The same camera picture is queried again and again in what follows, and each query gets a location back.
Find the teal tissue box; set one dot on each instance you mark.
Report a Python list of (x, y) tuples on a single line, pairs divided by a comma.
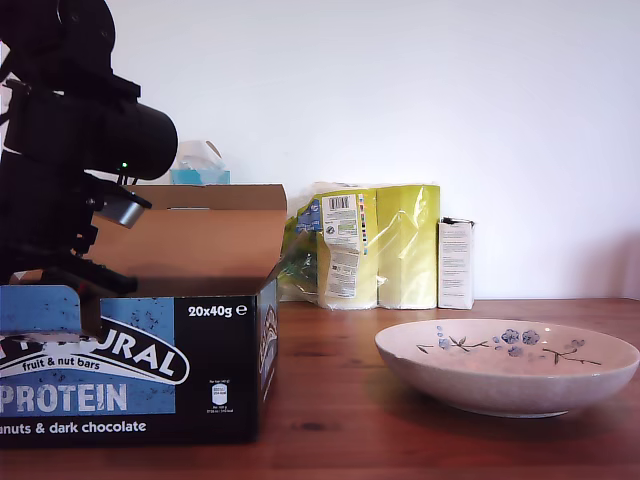
[(205, 177)]

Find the white floral ceramic plate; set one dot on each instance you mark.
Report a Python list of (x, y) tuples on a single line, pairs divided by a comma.
[(500, 387)]

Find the blue black snackbar carton box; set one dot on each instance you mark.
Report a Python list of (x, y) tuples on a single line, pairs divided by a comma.
[(215, 375)]

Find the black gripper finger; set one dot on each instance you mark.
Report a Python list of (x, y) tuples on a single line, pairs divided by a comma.
[(91, 315)]

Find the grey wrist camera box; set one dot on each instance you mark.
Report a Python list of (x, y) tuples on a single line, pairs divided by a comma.
[(122, 210)]

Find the small white printed carton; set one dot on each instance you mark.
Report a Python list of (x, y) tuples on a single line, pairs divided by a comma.
[(455, 267)]

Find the yellow kitchen roll pack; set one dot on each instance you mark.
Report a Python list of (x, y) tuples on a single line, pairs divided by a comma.
[(400, 247)]

